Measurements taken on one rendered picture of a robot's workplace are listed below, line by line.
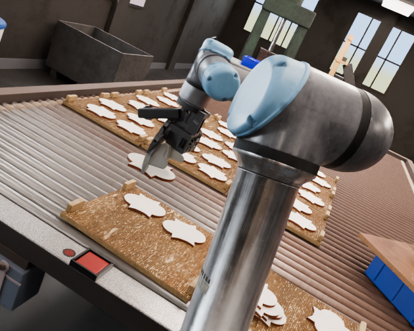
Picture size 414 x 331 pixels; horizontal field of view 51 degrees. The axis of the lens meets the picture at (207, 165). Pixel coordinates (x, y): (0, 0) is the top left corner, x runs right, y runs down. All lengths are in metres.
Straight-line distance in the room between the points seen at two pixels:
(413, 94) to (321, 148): 10.78
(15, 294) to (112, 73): 4.23
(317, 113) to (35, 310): 1.94
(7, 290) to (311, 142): 0.89
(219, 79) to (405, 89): 10.47
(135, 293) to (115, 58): 4.32
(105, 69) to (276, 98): 4.82
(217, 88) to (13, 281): 0.68
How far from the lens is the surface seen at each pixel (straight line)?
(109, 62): 5.27
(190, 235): 1.32
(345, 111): 0.57
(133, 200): 1.38
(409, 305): 1.65
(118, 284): 1.08
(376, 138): 0.59
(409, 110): 11.34
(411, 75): 11.30
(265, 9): 7.40
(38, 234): 1.15
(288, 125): 0.53
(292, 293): 1.34
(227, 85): 0.91
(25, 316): 2.27
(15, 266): 1.18
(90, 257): 1.11
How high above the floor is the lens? 1.57
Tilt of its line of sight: 19 degrees down
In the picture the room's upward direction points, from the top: 25 degrees clockwise
